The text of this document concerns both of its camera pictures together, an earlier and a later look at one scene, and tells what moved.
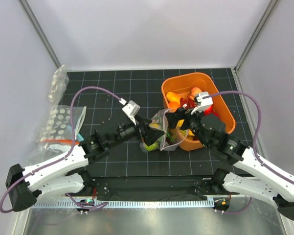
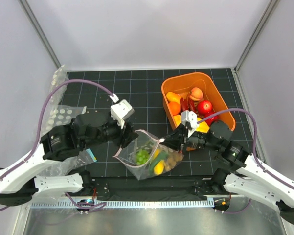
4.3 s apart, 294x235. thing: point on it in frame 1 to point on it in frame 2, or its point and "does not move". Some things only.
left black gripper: x=149 y=134 to x=129 y=134
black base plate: x=186 y=186 does not move
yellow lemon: x=154 y=125 to x=158 y=169
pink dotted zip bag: x=171 y=136 to x=147 y=156
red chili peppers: x=190 y=102 does not move
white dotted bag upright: x=58 y=84 does not move
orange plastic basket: x=181 y=82 does not move
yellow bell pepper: x=171 y=97 does not move
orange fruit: x=173 y=105 does not move
